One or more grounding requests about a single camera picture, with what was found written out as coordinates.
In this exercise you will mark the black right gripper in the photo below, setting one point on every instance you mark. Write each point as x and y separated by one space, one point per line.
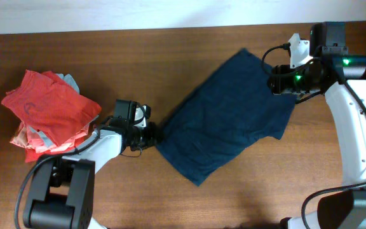
280 84

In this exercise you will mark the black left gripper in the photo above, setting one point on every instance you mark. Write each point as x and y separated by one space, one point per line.
154 138

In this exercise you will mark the dark blue shirt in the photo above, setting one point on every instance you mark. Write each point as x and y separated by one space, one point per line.
230 111

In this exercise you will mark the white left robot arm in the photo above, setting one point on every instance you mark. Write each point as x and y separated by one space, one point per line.
58 190

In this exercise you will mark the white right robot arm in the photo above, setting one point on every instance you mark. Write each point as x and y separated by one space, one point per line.
322 65

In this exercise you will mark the red folded clothes pile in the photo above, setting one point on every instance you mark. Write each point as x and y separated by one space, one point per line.
55 117

